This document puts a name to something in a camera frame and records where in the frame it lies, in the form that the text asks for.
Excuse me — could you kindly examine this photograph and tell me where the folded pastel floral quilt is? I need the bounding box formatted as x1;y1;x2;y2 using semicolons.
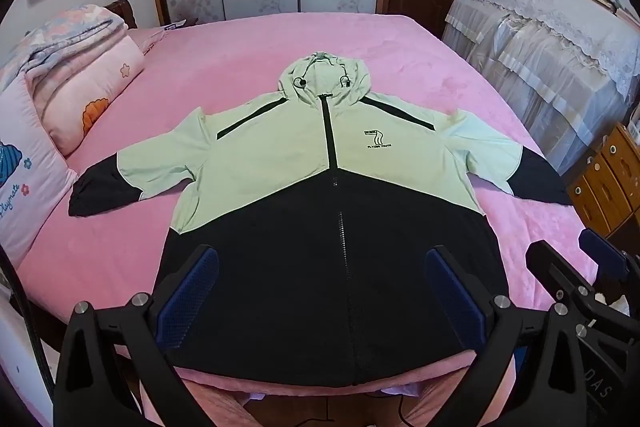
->
0;4;128;80

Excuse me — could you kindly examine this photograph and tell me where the pink flower pillow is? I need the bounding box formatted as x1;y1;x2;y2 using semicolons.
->
40;34;146;158

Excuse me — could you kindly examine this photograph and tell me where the pink bed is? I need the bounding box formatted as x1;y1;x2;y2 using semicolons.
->
15;13;606;408

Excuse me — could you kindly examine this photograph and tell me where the dark wooden headboard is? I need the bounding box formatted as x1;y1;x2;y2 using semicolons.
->
102;0;138;30

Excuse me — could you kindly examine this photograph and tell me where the wooden drawer cabinet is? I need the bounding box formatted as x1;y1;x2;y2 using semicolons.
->
567;122;640;248

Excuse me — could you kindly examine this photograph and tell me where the thick black cable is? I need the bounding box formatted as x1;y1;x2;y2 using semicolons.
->
0;247;56;408

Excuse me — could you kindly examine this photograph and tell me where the plain pink pillow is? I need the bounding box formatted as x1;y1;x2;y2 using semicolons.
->
135;27;171;54

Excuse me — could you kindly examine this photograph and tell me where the green and black hooded jacket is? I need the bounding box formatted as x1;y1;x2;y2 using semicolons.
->
68;52;573;390

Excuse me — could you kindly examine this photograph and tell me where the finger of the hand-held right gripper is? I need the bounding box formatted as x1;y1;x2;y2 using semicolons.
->
526;241;608;338
579;229;640;282

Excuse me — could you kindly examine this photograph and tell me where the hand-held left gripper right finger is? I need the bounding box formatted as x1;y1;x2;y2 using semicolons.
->
424;245;591;427

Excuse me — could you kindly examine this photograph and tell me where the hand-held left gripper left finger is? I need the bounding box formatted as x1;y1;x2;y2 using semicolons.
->
52;244;221;427

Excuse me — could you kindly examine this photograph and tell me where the white cartoon print pillow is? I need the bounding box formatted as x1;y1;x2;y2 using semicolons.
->
0;72;78;268

